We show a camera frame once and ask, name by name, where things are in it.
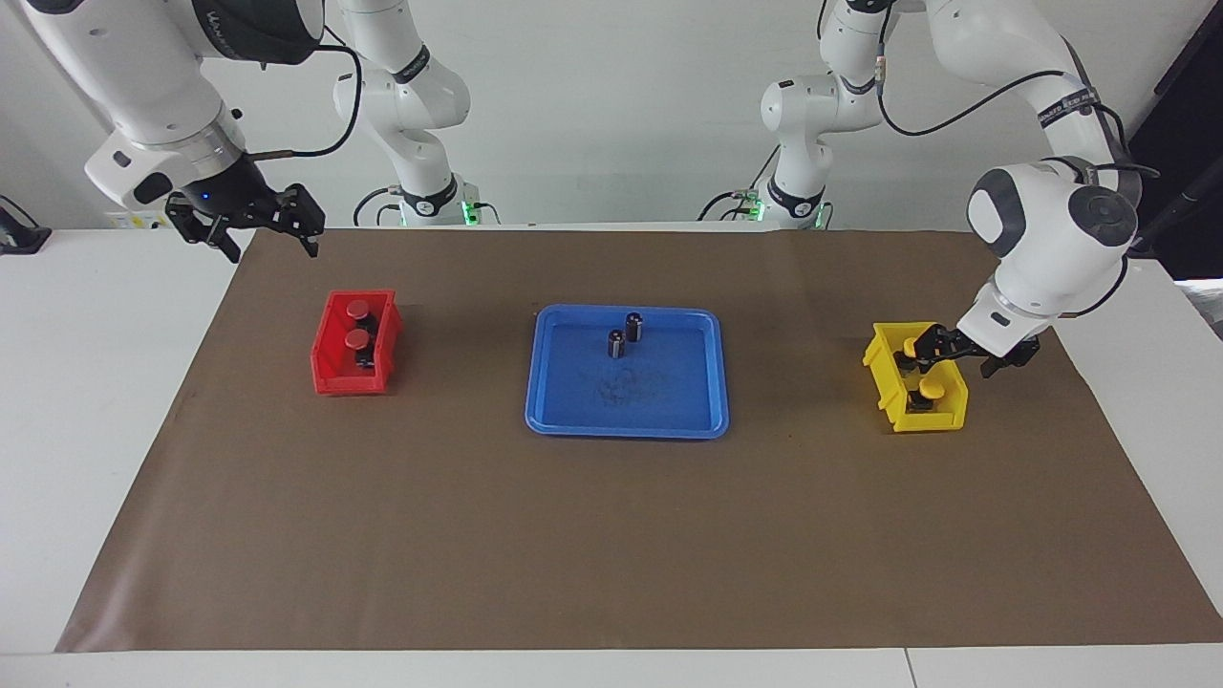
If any blue plastic tray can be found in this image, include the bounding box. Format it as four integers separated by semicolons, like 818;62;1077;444
525;304;731;441

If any black right base cable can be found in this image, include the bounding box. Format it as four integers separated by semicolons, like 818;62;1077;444
352;186;402;227

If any black stand pole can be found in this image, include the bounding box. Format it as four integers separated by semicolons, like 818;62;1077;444
1127;162;1223;261

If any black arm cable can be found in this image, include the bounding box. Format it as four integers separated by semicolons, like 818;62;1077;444
258;38;366;161
817;0;1162;183

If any black desk device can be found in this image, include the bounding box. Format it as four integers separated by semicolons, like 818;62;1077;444
0;194;53;255

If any red plastic bin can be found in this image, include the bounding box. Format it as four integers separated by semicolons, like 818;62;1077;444
311;290;403;397

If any white wall socket box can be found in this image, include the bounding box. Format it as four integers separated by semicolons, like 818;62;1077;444
103;185;202;230

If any yellow plastic bin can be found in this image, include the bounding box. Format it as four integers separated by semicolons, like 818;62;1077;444
863;321;970;434

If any grey metallic object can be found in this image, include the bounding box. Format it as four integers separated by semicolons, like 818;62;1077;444
1173;277;1223;340

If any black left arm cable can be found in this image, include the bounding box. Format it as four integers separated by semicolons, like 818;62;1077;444
817;0;1162;183

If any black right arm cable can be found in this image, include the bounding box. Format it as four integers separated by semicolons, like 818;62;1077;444
258;38;366;161

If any black side panel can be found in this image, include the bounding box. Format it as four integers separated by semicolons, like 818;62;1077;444
1099;0;1223;283

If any brown paper mat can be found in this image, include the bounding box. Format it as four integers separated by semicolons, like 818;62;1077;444
55;229;1223;654

